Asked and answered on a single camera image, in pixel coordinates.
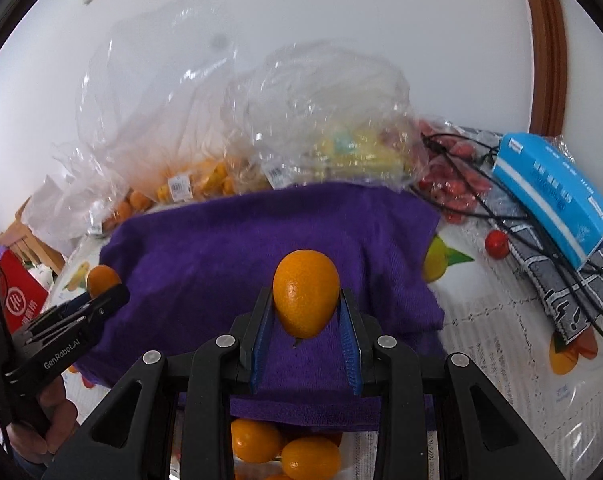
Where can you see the person's left hand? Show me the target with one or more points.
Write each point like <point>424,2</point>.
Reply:
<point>61,415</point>

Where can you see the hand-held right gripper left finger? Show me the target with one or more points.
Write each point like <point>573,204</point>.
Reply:
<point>262,340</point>

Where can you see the round orange mandarin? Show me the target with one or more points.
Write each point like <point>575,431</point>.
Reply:
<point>103,279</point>

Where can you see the clear bag of yellow fruit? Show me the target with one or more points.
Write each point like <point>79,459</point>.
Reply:
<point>331,110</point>

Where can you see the red cardboard box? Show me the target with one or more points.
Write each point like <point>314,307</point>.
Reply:
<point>21,300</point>

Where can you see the small red hawthorn fruit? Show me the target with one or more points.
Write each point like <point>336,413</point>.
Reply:
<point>497,244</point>

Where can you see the clear bag of kumquats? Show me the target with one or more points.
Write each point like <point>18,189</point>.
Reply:
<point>156,110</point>

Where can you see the brown wooden door frame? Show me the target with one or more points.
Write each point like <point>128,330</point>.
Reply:
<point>546,60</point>

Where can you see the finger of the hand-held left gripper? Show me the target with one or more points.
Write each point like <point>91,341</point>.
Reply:
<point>109,302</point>

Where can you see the blue tissue box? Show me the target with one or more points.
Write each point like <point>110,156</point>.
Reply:
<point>551,195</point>

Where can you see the purple towel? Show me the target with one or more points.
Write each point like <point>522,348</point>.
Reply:
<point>206,260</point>

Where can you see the clear bag of mandarins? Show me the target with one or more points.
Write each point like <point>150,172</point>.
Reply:
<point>76,195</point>

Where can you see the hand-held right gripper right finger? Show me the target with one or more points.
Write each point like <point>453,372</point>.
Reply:
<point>349,345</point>

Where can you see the clear bag of red fruit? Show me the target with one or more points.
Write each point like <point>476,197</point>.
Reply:
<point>456,185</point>

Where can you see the wooden chair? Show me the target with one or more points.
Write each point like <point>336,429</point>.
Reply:
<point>31,245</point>

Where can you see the oval orange kumquat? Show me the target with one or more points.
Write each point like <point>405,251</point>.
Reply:
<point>311,459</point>
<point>306,290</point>
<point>255,440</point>

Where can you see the grey patterned cloth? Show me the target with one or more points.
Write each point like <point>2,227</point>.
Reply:
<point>546,280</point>

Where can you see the fruit-print white tablecloth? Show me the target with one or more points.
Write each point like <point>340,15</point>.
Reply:
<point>501,340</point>

